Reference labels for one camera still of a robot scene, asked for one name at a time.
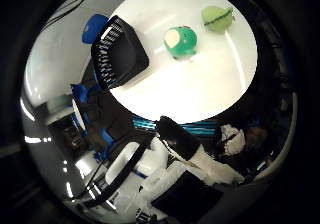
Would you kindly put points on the green plush toy cream face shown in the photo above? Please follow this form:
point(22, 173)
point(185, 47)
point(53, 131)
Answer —
point(181, 42)

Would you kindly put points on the light green plush toy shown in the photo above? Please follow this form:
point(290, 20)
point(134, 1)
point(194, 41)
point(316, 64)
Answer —
point(216, 17)

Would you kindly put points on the black slotted plastic container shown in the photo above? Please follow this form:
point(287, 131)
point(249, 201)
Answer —
point(125, 54)

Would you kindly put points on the blue striped black rack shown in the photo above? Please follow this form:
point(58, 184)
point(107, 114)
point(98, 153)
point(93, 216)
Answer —
point(200, 128)

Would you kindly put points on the person in white top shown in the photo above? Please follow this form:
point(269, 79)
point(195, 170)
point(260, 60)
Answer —
point(233, 140)

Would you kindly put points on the blue chair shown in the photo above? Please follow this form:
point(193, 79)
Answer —
point(93, 27)

